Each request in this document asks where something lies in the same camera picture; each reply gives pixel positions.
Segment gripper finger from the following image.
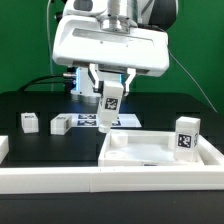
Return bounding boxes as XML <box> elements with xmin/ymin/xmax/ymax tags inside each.
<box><xmin>123</xmin><ymin>68</ymin><xmax>136</xmax><ymax>96</ymax></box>
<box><xmin>88</xmin><ymin>63</ymin><xmax>102</xmax><ymax>93</ymax></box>

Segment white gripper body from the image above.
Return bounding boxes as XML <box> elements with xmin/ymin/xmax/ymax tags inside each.
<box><xmin>52</xmin><ymin>15</ymin><xmax>169</xmax><ymax>77</ymax></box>

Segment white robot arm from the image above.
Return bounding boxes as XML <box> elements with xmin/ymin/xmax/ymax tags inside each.
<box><xmin>53</xmin><ymin>0</ymin><xmax>178</xmax><ymax>102</ymax></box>

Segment fiducial marker sheet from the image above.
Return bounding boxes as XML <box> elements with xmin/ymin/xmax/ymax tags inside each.
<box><xmin>71</xmin><ymin>113</ymin><xmax>143</xmax><ymax>128</ymax></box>

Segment white left barrier piece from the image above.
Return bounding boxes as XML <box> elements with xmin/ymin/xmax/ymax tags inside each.
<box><xmin>0</xmin><ymin>136</ymin><xmax>9</xmax><ymax>164</ymax></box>

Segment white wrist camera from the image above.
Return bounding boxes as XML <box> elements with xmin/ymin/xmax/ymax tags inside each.
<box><xmin>63</xmin><ymin>0</ymin><xmax>107</xmax><ymax>16</ymax></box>

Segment grey cable right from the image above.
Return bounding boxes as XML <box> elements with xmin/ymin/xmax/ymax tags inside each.
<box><xmin>168</xmin><ymin>49</ymin><xmax>219</xmax><ymax>114</ymax></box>

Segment grey cable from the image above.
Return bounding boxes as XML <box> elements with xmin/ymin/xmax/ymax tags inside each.
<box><xmin>168</xmin><ymin>49</ymin><xmax>219</xmax><ymax>114</ymax></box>
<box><xmin>46</xmin><ymin>0</ymin><xmax>55</xmax><ymax>92</ymax></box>

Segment grey cable left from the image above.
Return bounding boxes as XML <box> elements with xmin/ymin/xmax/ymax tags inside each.
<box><xmin>46</xmin><ymin>0</ymin><xmax>55</xmax><ymax>92</ymax></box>

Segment black cables at base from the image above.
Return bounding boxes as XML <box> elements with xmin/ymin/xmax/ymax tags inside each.
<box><xmin>18</xmin><ymin>73</ymin><xmax>77</xmax><ymax>93</ymax></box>

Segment white front barrier wall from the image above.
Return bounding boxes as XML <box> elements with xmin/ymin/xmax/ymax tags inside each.
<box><xmin>0</xmin><ymin>138</ymin><xmax>224</xmax><ymax>194</ymax></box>

